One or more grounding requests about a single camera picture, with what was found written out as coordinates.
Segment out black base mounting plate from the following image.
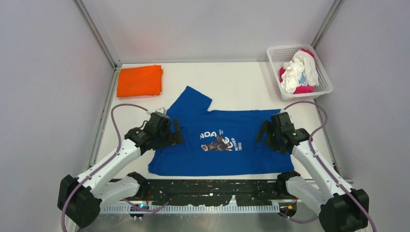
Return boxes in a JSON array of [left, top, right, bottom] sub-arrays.
[[127, 179, 294, 206]]

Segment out aluminium frame rail left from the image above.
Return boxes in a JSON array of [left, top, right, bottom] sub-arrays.
[[74, 0, 121, 167]]

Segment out aluminium frame rail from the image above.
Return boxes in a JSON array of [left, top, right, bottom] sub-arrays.
[[311, 0, 345, 49], [74, 0, 121, 167]]

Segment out white crumpled t-shirt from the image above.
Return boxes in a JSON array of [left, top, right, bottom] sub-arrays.
[[280, 50, 320, 94]]

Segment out pink crumpled t-shirt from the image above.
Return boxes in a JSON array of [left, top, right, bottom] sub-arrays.
[[278, 48, 316, 94]]

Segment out blue panda print t-shirt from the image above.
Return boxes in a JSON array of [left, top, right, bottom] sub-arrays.
[[148, 87, 294, 176]]

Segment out folded orange t-shirt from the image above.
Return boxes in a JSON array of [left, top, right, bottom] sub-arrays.
[[117, 65, 163, 98]]

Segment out white slotted cable duct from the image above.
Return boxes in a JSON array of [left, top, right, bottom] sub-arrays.
[[100, 203, 280, 214]]

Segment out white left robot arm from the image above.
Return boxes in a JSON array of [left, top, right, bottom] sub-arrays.
[[58, 112, 184, 229]]

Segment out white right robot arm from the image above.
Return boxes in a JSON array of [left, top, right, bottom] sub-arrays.
[[255, 112, 372, 232]]

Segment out aluminium frame rail right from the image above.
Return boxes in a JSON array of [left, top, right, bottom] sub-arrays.
[[311, 0, 345, 49]]

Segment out white plastic laundry basket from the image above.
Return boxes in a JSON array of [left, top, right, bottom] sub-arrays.
[[266, 44, 333, 101]]

